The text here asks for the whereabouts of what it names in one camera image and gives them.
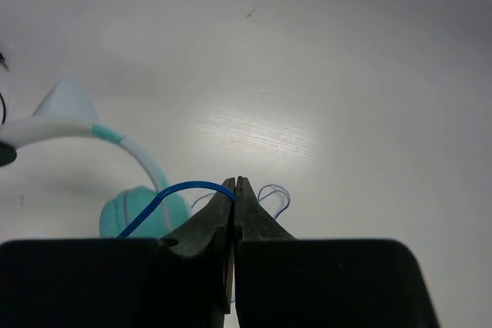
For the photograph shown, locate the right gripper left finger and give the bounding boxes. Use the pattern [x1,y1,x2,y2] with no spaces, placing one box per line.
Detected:
[1,178,235,327]

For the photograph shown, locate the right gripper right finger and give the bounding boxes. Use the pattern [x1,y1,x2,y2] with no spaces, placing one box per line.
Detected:
[234,177,439,327]

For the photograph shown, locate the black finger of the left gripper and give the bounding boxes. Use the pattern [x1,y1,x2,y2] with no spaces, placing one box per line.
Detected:
[0,142,17,167]

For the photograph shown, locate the teal white headphones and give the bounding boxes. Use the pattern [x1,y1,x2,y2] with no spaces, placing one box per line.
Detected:
[1,80,168,240]

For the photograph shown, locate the blue headphone cable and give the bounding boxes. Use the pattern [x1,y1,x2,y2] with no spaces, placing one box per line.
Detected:
[117,181,291,240]

